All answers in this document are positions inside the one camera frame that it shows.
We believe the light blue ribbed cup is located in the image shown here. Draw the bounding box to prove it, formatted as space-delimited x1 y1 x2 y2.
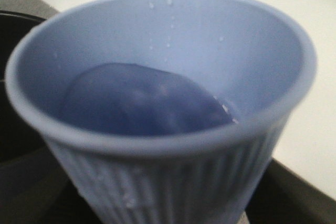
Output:
9 0 317 223

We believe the dark blue cooking pot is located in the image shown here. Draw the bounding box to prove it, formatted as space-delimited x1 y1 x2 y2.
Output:
1 10 68 204

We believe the black glass gas stove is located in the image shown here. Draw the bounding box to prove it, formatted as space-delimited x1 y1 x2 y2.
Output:
246 159 335 223

